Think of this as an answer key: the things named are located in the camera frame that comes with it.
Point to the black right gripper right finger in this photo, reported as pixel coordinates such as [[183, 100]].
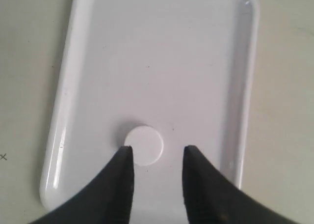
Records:
[[210, 198]]

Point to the white plastic tray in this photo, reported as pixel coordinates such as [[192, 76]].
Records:
[[182, 67]]

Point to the white bottle cap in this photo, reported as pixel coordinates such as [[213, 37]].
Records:
[[147, 144]]

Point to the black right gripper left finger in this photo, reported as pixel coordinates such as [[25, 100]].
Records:
[[107, 199]]

